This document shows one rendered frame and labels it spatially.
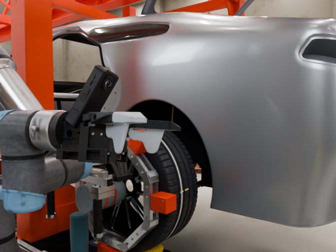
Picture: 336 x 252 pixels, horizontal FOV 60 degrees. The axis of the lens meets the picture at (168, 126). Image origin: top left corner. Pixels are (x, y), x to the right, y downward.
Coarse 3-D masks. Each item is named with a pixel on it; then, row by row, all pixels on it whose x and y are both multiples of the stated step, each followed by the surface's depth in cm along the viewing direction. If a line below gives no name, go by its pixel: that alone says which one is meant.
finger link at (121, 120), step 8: (120, 112) 41; (128, 112) 40; (136, 112) 40; (112, 120) 41; (120, 120) 40; (128, 120) 39; (136, 120) 39; (144, 120) 39; (112, 128) 43; (120, 128) 41; (112, 136) 43; (120, 136) 41; (120, 144) 41; (120, 152) 41
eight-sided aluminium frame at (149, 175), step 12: (132, 156) 132; (144, 156) 134; (144, 168) 128; (144, 180) 128; (156, 180) 130; (144, 192) 128; (144, 204) 129; (144, 216) 129; (156, 216) 131; (144, 228) 129; (108, 240) 144; (120, 240) 141; (132, 240) 134
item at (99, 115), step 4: (92, 112) 44; (96, 112) 43; (100, 112) 43; (104, 112) 42; (108, 112) 42; (112, 112) 41; (88, 116) 46; (92, 116) 44; (96, 116) 43; (100, 116) 42; (104, 116) 42; (108, 116) 42; (92, 120) 44; (96, 120) 43; (100, 120) 43; (104, 120) 43; (108, 120) 42
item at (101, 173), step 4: (92, 164) 129; (96, 164) 131; (100, 164) 133; (92, 168) 120; (96, 168) 119; (92, 172) 120; (96, 172) 118; (100, 172) 117; (104, 172) 116; (100, 176) 117; (104, 176) 117
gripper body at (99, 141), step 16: (64, 112) 51; (64, 128) 51; (80, 128) 47; (96, 128) 47; (64, 144) 50; (80, 144) 47; (96, 144) 46; (112, 144) 47; (80, 160) 47; (96, 160) 46; (112, 160) 47
